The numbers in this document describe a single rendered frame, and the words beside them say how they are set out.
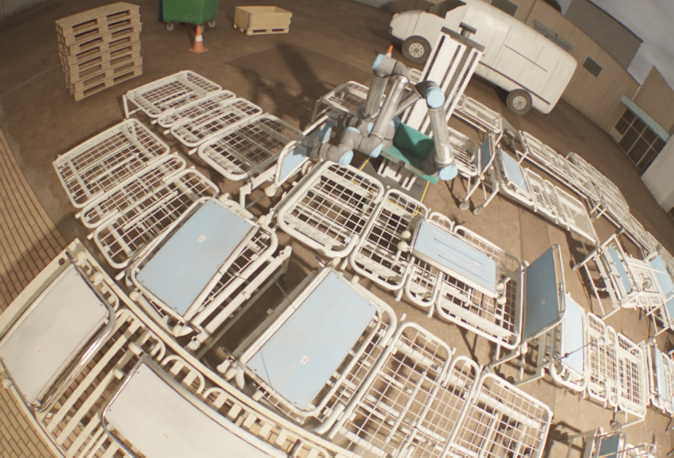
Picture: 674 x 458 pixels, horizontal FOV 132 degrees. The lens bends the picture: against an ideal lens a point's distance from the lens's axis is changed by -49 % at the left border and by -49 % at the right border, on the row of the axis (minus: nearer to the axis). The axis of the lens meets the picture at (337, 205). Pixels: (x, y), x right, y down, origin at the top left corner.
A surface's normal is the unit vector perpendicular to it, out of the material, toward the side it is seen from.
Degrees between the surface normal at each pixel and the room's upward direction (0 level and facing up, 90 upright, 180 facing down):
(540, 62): 88
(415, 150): 90
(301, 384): 8
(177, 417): 6
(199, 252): 5
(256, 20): 90
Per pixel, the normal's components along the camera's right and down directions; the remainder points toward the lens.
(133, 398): 0.20, -0.60
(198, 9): -0.11, 0.76
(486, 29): -0.30, 0.62
